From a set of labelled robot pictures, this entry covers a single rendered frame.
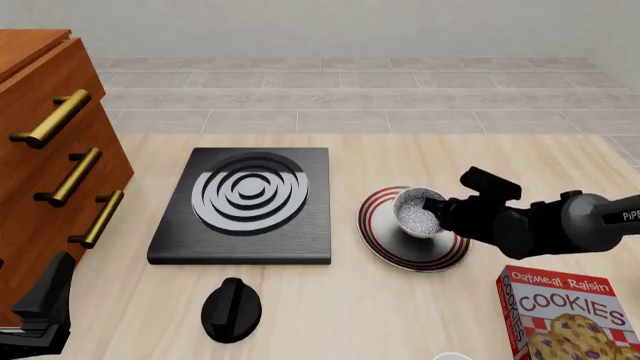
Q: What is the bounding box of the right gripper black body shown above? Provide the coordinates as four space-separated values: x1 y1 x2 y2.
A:
439 197 494 245

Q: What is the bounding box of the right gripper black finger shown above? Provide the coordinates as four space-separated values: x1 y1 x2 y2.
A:
422 196 450 223

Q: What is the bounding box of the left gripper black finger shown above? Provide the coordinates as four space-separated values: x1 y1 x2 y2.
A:
10 250 77 332

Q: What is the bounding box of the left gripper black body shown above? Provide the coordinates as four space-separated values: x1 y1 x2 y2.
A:
0 318 72 357

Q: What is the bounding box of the speckled black white bowl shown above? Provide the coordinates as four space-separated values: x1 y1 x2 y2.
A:
392 186 449 240

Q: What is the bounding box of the plate with red rings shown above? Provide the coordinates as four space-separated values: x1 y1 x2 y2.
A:
356 185 473 274

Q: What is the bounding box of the oatmeal raisin cookies box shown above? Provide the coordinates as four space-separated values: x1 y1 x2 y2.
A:
495 264 640 360

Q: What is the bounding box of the flat black stove plate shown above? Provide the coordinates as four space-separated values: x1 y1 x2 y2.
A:
146 146 333 267

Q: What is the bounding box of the wooden drawer, smallest front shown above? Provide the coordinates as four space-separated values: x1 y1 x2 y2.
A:
0 140 135 328

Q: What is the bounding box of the wooden drawer, mid-size front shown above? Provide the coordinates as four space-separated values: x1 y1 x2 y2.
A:
0 102 122 286

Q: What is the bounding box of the round black stove knob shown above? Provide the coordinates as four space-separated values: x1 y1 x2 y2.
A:
200 276 264 345

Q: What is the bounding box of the wooden drawer, largest front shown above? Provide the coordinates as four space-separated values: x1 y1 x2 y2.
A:
0 36 105 204

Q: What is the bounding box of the wooden cabinet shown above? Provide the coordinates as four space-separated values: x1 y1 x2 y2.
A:
0 28 135 328

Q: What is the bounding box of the brass drawer handle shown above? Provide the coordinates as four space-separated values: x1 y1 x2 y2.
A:
66 189 126 250
33 147 104 209
8 88 93 150

